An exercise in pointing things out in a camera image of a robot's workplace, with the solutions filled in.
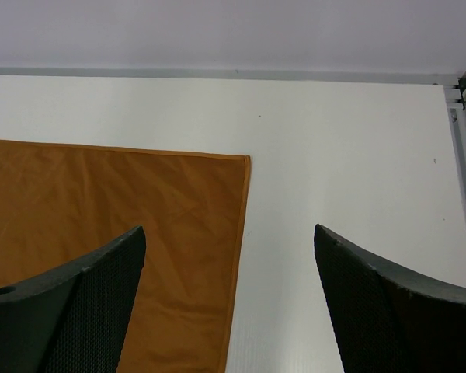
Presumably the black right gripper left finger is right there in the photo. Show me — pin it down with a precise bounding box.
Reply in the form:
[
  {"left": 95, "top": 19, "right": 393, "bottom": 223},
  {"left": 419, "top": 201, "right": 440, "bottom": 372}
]
[{"left": 0, "top": 226, "right": 146, "bottom": 372}]

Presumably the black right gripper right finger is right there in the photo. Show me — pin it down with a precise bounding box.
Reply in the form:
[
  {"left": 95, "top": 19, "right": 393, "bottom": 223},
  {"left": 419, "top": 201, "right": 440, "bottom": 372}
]
[{"left": 314, "top": 225, "right": 466, "bottom": 372}]

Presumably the orange cloth napkin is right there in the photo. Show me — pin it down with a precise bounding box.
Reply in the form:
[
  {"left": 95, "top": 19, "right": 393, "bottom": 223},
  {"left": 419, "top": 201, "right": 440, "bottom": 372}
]
[{"left": 0, "top": 140, "right": 251, "bottom": 372}]

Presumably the aluminium back frame rail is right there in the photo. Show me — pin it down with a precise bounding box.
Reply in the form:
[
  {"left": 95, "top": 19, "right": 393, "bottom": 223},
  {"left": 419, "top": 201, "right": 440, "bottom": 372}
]
[{"left": 0, "top": 67, "right": 458, "bottom": 85}]

